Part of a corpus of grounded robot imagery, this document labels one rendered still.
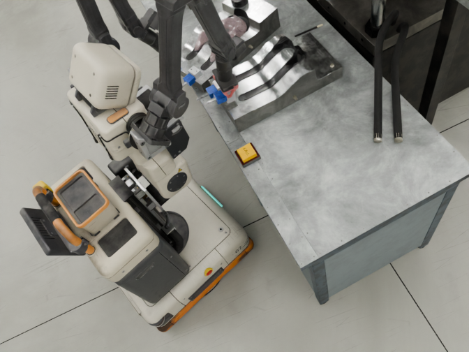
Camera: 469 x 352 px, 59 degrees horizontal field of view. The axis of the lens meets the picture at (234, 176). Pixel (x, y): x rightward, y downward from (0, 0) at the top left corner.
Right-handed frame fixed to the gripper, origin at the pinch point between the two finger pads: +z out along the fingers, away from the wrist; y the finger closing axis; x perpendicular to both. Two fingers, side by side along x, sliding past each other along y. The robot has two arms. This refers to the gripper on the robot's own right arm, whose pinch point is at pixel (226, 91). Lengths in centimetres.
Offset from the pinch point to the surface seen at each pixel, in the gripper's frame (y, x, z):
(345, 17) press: 21, -71, 12
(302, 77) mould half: -8.4, -29.6, -0.4
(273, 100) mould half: -9.0, -16.6, 6.1
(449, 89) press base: -11, -135, 68
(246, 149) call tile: -21.2, 2.5, 11.4
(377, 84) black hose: -26, -52, -1
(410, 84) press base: -8, -101, 47
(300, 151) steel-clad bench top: -32.2, -15.8, 11.1
